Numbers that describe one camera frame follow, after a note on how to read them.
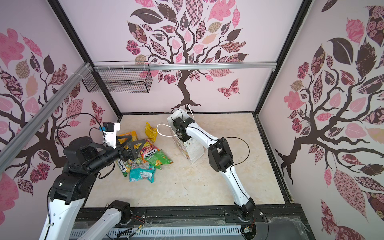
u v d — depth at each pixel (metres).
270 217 0.73
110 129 0.49
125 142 0.60
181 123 0.72
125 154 0.51
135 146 0.52
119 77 0.95
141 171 0.83
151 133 1.00
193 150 0.82
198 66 0.94
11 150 0.50
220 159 0.59
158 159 0.88
